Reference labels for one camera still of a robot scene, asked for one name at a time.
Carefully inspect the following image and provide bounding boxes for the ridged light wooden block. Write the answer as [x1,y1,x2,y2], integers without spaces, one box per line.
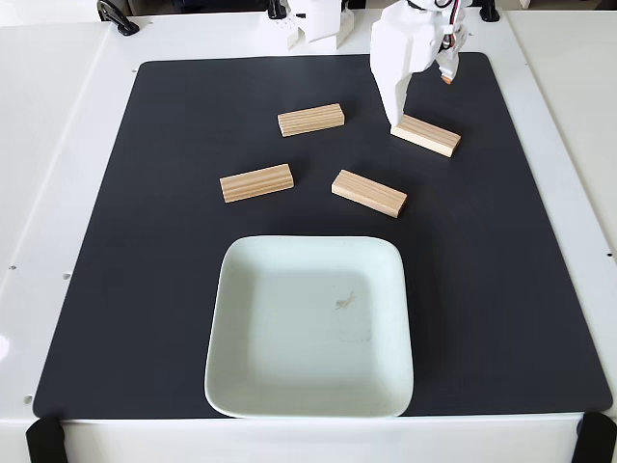
[277,102,347,139]
[331,169,409,220]
[219,163,295,204]
[389,113,463,159]

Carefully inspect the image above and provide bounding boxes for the pale green square plate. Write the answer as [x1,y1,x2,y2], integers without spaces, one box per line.
[203,234,416,420]

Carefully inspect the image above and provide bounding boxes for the black rubber mat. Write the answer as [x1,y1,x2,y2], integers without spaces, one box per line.
[32,51,613,420]

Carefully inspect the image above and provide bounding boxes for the red white black servo cable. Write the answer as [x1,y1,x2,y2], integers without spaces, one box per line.
[432,0,467,50]

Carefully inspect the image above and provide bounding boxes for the black corner bracket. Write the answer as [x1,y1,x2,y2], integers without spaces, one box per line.
[573,412,617,463]
[24,415,67,463]

